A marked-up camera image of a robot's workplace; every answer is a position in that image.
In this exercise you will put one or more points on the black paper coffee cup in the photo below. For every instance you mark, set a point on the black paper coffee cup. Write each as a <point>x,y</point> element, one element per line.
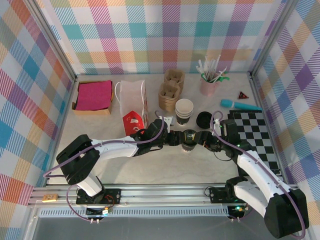
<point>187,149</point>

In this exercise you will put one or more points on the black control board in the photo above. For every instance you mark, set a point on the black control board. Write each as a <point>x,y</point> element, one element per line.
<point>98,211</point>
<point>237,211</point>

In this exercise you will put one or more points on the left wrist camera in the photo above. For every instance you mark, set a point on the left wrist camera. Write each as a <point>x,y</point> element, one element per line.
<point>168,120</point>

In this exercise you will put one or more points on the black plastic cup lid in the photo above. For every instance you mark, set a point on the black plastic cup lid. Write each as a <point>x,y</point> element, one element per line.
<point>190,136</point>

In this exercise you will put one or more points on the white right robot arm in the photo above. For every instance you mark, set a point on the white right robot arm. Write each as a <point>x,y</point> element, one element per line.
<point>257,170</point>

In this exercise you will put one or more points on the white red paper bag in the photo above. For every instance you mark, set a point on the white red paper bag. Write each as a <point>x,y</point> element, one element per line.
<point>132,95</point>

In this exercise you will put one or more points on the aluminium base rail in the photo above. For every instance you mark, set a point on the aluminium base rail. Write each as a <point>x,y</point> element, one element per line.
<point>162,193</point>

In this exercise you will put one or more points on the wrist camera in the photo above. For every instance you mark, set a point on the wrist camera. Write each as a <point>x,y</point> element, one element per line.
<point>168,120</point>
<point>216,123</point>

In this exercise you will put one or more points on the stack of paper cups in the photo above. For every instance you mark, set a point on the stack of paper cups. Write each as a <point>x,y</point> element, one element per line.
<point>184,106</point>

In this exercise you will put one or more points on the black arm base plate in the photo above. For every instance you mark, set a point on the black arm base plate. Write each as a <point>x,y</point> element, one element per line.
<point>217,195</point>
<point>112,196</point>

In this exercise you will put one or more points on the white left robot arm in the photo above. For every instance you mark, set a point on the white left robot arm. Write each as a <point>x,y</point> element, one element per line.
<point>115,148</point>

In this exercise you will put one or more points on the aluminium frame post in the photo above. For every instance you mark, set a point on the aluminium frame post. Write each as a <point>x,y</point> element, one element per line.
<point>53,37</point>
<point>273,37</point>

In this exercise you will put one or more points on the brown pulp cup carrier stack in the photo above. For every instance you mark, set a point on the brown pulp cup carrier stack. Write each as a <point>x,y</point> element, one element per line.
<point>170,97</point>

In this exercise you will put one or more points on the white wrapped straw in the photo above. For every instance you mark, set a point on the white wrapped straw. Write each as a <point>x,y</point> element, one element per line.
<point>222,72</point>
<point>217,63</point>
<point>207,63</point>
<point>200,67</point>

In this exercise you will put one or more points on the small yellow box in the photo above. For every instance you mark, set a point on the small yellow box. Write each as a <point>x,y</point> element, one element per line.
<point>50,198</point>

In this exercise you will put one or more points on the green wrapped straw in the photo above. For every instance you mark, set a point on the green wrapped straw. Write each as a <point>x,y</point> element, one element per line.
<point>225,78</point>

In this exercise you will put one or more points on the aluminium frame side rail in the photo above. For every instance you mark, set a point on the aluminium frame side rail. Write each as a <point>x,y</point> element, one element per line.
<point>258,100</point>
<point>68,100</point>

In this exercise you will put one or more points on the black silver chessboard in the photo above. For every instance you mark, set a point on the black silver chessboard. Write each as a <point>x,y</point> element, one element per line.
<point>260,130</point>

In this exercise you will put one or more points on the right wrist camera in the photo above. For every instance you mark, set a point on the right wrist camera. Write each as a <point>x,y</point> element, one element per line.
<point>216,123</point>

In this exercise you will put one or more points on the pink straw holder cup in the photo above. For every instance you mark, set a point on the pink straw holder cup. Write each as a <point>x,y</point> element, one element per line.
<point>207,87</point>

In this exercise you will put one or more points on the red triangle badge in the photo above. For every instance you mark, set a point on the red triangle badge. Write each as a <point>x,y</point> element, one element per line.
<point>242,95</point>

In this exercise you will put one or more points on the cardboard napkin box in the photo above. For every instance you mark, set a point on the cardboard napkin box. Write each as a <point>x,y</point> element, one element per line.
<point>92,112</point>

